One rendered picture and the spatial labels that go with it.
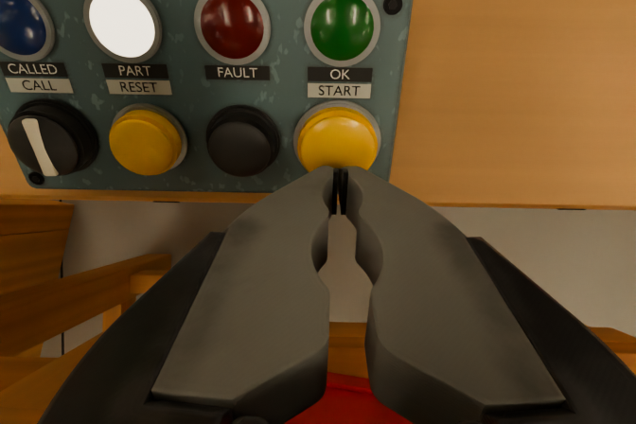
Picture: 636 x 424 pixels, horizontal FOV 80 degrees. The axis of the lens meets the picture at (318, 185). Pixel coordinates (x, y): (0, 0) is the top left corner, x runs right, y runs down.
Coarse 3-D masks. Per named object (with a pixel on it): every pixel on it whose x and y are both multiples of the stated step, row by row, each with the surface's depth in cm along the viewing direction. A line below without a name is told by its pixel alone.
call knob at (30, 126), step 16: (32, 112) 13; (48, 112) 13; (64, 112) 14; (16, 128) 13; (32, 128) 13; (48, 128) 13; (64, 128) 13; (80, 128) 14; (16, 144) 13; (32, 144) 13; (48, 144) 13; (64, 144) 13; (80, 144) 14; (32, 160) 14; (48, 160) 14; (64, 160) 14; (80, 160) 14
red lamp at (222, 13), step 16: (208, 0) 12; (224, 0) 12; (240, 0) 12; (208, 16) 12; (224, 16) 12; (240, 16) 12; (256, 16) 12; (208, 32) 12; (224, 32) 12; (240, 32) 12; (256, 32) 12; (224, 48) 12; (240, 48) 12; (256, 48) 13
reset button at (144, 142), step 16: (144, 112) 13; (112, 128) 13; (128, 128) 13; (144, 128) 13; (160, 128) 13; (112, 144) 13; (128, 144) 13; (144, 144) 13; (160, 144) 13; (176, 144) 14; (128, 160) 14; (144, 160) 14; (160, 160) 14
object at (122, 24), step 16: (96, 0) 12; (112, 0) 12; (128, 0) 12; (96, 16) 12; (112, 16) 12; (128, 16) 12; (144, 16) 12; (96, 32) 12; (112, 32) 12; (128, 32) 12; (144, 32) 12; (112, 48) 12; (128, 48) 12; (144, 48) 12
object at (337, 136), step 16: (320, 112) 13; (336, 112) 13; (352, 112) 13; (304, 128) 13; (320, 128) 13; (336, 128) 13; (352, 128) 13; (368, 128) 13; (304, 144) 14; (320, 144) 13; (336, 144) 13; (352, 144) 13; (368, 144) 13; (304, 160) 14; (320, 160) 14; (336, 160) 14; (352, 160) 14; (368, 160) 14
